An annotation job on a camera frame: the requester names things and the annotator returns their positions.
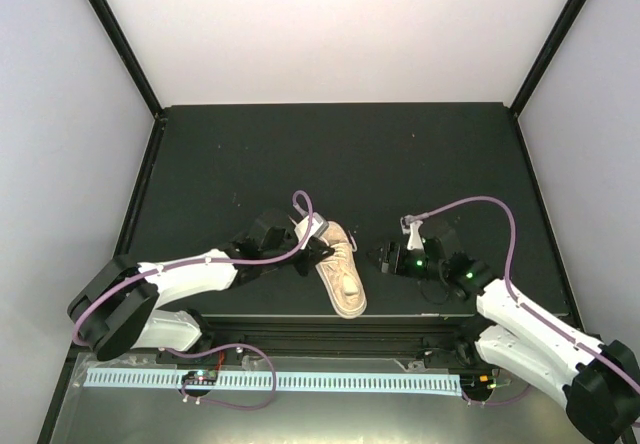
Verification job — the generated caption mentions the white shoelace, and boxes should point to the white shoelace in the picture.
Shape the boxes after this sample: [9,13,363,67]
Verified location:
[325,229,356,265]

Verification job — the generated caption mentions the beige sneaker shoe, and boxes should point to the beige sneaker shoe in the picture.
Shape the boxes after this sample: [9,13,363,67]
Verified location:
[316,221,367,319]

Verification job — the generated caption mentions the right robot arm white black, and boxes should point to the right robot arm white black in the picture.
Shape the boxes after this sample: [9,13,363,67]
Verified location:
[367,223,639,443]

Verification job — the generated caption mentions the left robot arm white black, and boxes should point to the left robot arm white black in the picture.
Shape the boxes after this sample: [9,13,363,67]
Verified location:
[67,210,334,363]

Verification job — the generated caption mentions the right small circuit board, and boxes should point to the right small circuit board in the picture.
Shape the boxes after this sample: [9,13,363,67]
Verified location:
[471,374,512,390]

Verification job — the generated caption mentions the small circuit board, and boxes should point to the small circuit board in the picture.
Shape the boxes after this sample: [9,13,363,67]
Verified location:
[471,374,512,390]
[181,370,218,385]

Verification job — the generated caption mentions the left small circuit board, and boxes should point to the left small circuit board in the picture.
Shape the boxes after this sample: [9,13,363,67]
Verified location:
[181,370,218,385]

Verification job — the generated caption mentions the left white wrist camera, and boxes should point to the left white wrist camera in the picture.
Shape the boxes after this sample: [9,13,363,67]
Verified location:
[294,213,329,242]

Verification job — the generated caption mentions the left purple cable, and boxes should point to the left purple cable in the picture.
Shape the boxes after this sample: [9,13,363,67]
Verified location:
[72,191,315,353]

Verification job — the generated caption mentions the purple cable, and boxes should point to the purple cable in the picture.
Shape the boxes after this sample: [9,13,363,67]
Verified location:
[409,196,640,408]
[72,191,315,353]

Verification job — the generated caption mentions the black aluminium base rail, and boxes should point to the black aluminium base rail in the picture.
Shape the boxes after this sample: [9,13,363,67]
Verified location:
[204,314,468,358]

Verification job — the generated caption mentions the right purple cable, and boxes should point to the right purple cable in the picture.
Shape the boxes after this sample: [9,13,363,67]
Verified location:
[409,196,640,408]

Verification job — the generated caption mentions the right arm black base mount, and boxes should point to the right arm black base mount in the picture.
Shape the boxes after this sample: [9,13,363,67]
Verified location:
[421,342,480,369]

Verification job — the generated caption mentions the white slotted cable duct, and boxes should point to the white slotted cable duct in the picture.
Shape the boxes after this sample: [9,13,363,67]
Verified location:
[83,368,462,397]

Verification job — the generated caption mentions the right black frame post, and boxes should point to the right black frame post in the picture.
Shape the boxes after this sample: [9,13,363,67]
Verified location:
[510,0,588,118]

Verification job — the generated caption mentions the black frame post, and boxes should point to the black frame post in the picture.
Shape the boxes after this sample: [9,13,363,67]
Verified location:
[87,0,163,119]
[510,0,588,118]

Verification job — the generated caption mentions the left black frame post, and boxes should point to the left black frame post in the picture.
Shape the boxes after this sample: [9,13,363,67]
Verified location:
[87,0,163,119]

